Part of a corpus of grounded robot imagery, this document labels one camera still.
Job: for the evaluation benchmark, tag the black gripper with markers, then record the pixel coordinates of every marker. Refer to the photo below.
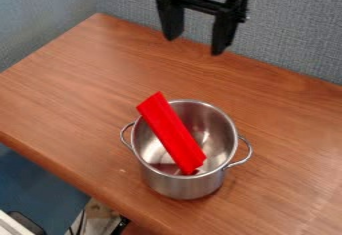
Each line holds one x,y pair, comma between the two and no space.
229,12

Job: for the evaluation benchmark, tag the red rectangular block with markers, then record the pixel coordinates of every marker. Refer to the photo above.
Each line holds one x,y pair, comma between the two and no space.
171,132

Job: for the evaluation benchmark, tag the stainless steel pot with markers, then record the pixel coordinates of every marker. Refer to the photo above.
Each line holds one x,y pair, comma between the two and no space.
213,131

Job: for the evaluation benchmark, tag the white object at corner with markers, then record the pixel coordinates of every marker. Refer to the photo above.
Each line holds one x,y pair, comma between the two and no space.
9,227

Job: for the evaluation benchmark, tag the black table leg frame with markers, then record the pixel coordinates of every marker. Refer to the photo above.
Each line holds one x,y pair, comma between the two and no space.
97,226

